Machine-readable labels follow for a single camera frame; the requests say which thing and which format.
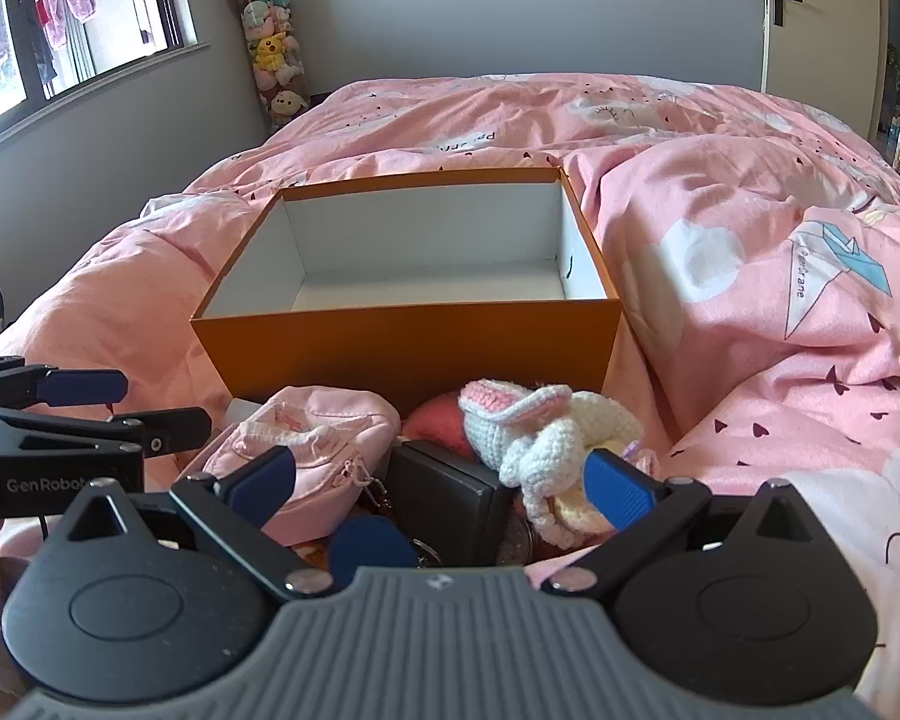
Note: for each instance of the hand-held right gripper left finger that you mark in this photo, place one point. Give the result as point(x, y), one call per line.
point(266, 476)

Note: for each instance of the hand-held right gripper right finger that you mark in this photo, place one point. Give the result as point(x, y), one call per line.
point(615, 491)

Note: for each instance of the pink printed blanket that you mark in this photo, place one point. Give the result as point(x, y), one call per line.
point(757, 165)

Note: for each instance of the black square box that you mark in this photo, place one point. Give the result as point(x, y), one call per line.
point(450, 495)

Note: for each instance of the white pink crochet bunny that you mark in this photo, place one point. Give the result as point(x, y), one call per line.
point(540, 442)

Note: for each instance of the pink fluffy peach plush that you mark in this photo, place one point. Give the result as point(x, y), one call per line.
point(439, 424)

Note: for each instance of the orange cardboard box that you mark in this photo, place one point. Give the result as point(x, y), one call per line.
point(390, 345)

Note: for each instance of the grey door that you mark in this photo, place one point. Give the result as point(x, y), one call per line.
point(825, 37)

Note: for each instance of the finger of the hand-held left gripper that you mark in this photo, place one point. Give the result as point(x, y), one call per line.
point(172, 427)
point(82, 388)

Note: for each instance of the window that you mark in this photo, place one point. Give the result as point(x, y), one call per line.
point(131, 22)

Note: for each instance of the clear tube of plush toys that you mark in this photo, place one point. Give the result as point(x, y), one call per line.
point(270, 45)

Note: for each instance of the blue round tag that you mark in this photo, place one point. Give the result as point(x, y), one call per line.
point(367, 547)

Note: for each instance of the pink fabric pouch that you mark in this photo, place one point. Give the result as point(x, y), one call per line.
point(330, 420)

